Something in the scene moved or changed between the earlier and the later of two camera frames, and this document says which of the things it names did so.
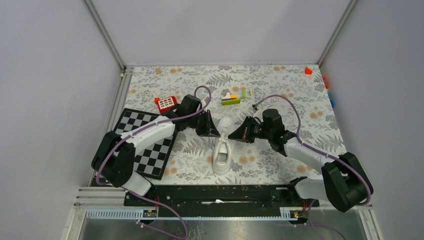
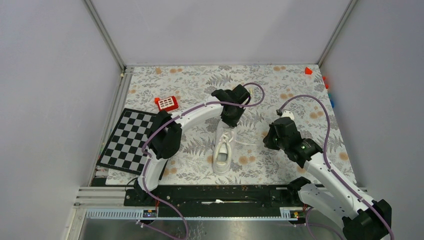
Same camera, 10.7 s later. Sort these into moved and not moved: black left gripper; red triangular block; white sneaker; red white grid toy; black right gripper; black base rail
Moved: black left gripper; black right gripper
Not moved: black base rail; red triangular block; red white grid toy; white sneaker
